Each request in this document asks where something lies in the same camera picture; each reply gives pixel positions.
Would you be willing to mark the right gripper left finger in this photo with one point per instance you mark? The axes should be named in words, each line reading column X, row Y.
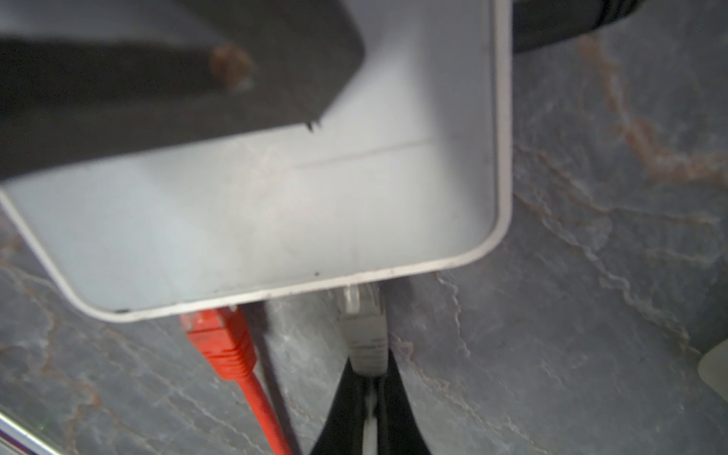
column 342, row 433

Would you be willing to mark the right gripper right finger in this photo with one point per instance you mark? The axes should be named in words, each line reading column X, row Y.
column 397, row 430

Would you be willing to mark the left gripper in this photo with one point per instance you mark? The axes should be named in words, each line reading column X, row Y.
column 86, row 80

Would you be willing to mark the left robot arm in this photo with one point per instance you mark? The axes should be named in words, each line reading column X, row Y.
column 531, row 24

